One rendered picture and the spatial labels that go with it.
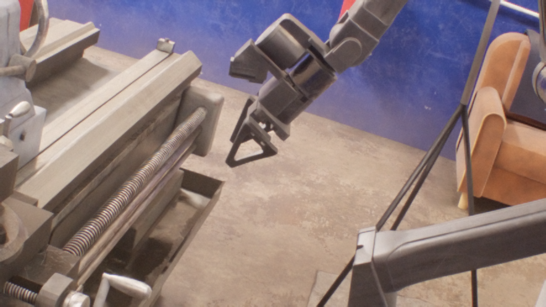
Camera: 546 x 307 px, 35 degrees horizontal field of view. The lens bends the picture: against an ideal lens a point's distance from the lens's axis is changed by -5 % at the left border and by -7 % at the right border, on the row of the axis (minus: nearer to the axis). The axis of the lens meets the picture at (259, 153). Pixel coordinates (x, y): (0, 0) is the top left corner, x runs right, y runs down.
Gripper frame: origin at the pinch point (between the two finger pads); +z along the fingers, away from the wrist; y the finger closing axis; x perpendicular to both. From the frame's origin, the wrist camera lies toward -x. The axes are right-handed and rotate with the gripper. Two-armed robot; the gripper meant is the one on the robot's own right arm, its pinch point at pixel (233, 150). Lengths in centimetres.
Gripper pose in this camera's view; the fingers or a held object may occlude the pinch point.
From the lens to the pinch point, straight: 141.4
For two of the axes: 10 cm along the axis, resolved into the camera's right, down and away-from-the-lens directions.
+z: -7.1, 6.5, 2.8
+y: -0.4, 3.5, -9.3
